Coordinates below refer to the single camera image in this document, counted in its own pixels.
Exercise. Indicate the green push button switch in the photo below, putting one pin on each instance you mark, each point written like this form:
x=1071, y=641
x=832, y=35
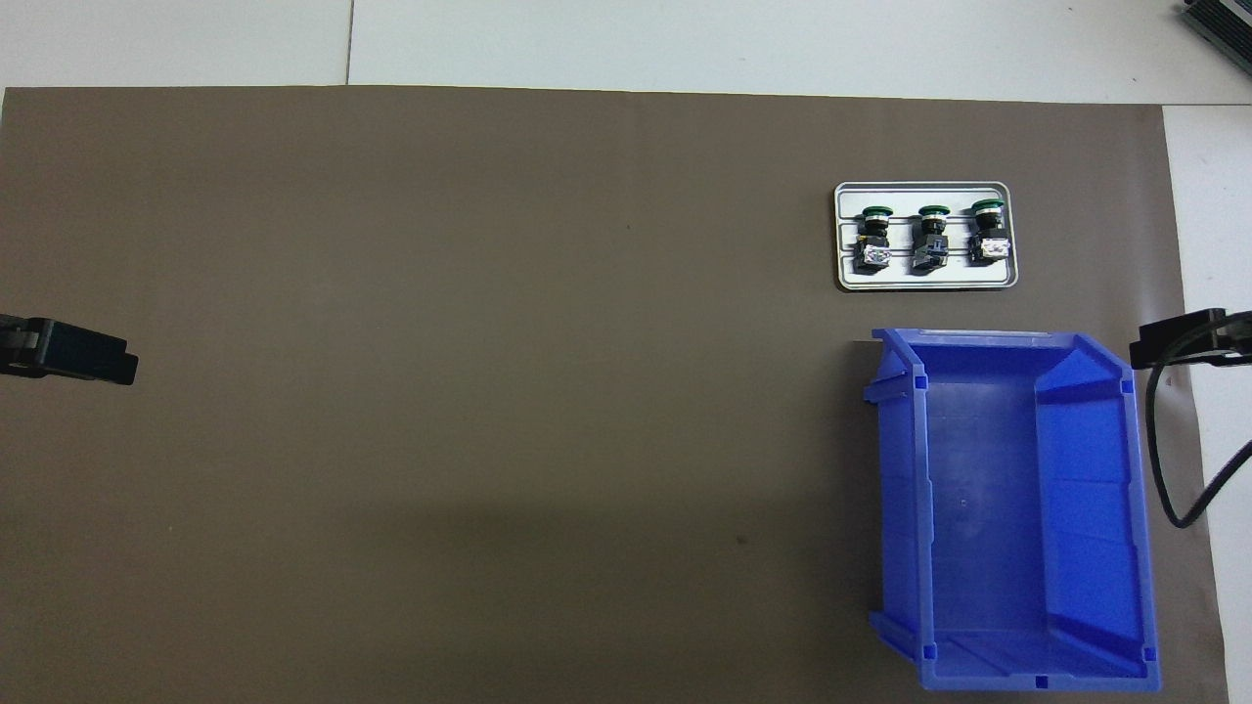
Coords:
x=873, y=240
x=929, y=244
x=988, y=240

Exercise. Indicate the grey metal tray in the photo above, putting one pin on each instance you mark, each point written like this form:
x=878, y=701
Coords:
x=924, y=279

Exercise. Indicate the blue plastic storage bin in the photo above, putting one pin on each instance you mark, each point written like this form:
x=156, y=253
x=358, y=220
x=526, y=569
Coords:
x=978, y=508

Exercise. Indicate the grey ribbed metal device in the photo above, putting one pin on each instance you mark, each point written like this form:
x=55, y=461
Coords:
x=1223, y=24

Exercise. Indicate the brown table mat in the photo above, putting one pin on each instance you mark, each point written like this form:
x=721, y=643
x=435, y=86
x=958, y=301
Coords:
x=489, y=293

